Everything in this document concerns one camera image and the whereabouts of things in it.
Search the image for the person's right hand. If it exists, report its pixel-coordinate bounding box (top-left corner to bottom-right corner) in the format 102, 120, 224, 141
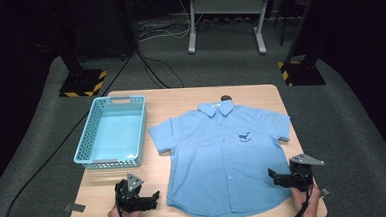
290, 183, 323, 217

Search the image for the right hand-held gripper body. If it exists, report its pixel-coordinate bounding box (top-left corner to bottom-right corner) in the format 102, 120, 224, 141
287, 152, 327, 194

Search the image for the thin black floor cable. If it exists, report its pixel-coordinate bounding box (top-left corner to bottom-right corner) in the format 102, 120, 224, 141
136, 47, 186, 91

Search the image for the light blue plastic basket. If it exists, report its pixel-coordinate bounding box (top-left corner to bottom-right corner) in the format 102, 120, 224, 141
69, 94, 150, 172

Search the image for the white metal desk frame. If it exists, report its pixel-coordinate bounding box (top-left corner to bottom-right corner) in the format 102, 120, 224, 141
184, 0, 276, 60

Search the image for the long black floor cable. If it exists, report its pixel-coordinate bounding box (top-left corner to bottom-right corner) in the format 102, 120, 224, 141
0, 47, 146, 217

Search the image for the white floor cable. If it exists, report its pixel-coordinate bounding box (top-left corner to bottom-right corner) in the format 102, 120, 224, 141
136, 0, 205, 43

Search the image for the light blue short-sleeved shirt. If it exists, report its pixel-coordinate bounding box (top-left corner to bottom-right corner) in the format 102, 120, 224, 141
146, 96, 297, 217

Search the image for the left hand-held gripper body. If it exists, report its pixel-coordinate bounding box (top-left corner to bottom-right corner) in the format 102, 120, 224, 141
113, 171, 147, 215

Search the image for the black stand with striped base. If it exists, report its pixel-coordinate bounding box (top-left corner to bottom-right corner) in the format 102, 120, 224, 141
54, 0, 109, 99
273, 0, 328, 88

